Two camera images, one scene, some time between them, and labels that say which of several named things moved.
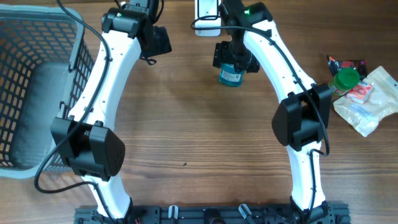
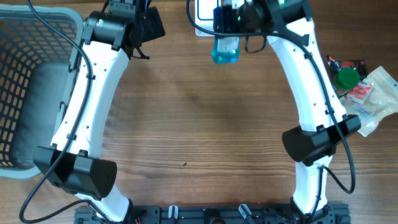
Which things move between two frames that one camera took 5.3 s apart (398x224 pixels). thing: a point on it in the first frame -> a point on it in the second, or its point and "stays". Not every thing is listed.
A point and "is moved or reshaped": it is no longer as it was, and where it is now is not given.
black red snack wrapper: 360,66 stays
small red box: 360,92 stays
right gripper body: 231,52 -> 236,21
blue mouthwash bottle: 229,76 is moved or reshaped
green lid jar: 344,79 stays
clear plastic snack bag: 365,117 stays
